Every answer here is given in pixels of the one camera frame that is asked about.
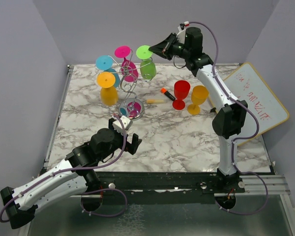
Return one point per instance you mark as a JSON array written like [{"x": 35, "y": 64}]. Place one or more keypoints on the chrome wine glass rack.
[{"x": 131, "y": 106}]

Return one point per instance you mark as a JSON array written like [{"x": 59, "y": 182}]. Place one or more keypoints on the pale yellow marker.
[{"x": 156, "y": 101}]

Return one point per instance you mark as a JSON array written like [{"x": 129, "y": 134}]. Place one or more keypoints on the whiteboard with yellow frame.
[{"x": 245, "y": 83}]

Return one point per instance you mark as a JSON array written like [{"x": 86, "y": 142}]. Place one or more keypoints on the red wine glass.
[{"x": 181, "y": 91}]

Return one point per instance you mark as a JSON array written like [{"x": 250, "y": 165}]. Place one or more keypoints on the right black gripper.
[{"x": 162, "y": 49}]

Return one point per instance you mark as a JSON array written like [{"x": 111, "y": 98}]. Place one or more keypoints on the orange black highlighter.
[{"x": 169, "y": 95}]

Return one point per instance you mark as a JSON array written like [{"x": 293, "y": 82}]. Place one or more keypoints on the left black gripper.
[{"x": 132, "y": 147}]

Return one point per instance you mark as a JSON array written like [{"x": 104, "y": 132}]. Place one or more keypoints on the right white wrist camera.
[{"x": 182, "y": 31}]

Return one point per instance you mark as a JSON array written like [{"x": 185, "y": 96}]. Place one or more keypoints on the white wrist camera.
[
  {"x": 182, "y": 31},
  {"x": 121, "y": 124}
]

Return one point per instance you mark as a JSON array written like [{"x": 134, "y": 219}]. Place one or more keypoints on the green wine glass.
[{"x": 147, "y": 66}]

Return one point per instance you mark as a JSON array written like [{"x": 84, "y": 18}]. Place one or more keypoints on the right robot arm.
[{"x": 231, "y": 112}]

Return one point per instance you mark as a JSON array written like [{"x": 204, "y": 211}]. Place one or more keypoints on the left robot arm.
[{"x": 75, "y": 174}]

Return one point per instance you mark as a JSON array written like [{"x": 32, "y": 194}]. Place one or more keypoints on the blue wine glass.
[{"x": 105, "y": 63}]

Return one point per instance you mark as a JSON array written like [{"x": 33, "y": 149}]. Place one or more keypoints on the yellow wine glass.
[
  {"x": 108, "y": 93},
  {"x": 198, "y": 97}
]

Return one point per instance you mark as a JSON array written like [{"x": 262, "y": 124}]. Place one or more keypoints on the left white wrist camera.
[{"x": 121, "y": 124}]

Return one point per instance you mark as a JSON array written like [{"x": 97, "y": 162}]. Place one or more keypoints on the pink wine glass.
[{"x": 129, "y": 69}]

